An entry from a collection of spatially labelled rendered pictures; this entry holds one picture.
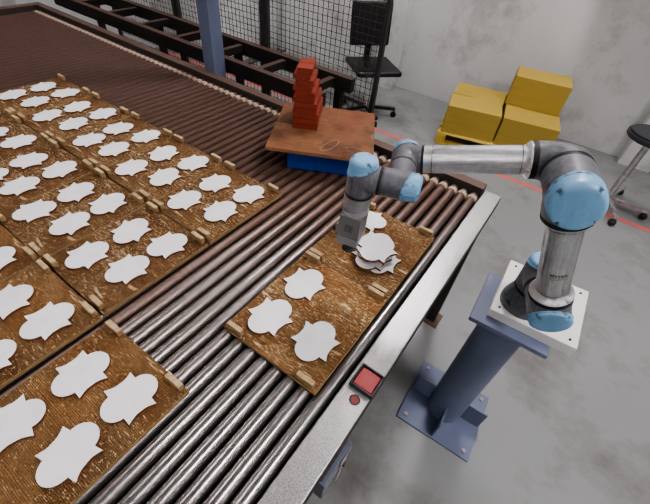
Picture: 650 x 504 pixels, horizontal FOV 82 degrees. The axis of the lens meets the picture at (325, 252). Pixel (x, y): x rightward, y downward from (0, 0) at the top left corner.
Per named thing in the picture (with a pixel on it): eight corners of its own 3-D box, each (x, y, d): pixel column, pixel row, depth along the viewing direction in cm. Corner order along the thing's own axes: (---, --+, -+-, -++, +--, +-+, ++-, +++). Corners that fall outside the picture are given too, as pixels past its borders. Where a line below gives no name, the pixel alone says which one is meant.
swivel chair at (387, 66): (404, 117, 445) (429, 12, 369) (366, 133, 408) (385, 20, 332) (361, 96, 477) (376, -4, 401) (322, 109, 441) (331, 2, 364)
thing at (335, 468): (349, 462, 114) (358, 442, 101) (323, 506, 105) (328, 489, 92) (320, 438, 118) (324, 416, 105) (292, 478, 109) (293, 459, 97)
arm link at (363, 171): (379, 169, 90) (346, 162, 92) (372, 205, 98) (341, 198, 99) (384, 154, 96) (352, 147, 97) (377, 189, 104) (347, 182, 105)
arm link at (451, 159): (593, 127, 91) (393, 130, 106) (604, 150, 84) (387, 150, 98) (578, 168, 99) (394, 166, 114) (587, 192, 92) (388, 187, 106)
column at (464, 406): (488, 399, 203) (578, 301, 142) (466, 462, 179) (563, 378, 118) (424, 361, 216) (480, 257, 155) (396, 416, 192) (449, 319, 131)
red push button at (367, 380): (380, 380, 108) (381, 378, 107) (370, 396, 104) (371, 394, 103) (363, 368, 110) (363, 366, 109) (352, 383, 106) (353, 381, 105)
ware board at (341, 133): (374, 116, 206) (375, 113, 205) (372, 164, 171) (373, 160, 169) (285, 104, 207) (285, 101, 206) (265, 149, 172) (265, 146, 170)
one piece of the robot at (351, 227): (343, 184, 107) (337, 226, 119) (331, 201, 101) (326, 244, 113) (375, 194, 105) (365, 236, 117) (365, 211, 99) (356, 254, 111)
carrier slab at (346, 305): (386, 302, 127) (387, 300, 126) (314, 396, 102) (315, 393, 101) (305, 255, 140) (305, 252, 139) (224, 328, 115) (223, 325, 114)
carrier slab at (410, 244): (433, 239, 152) (435, 236, 151) (386, 302, 127) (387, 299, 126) (361, 204, 165) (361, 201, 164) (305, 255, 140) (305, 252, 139)
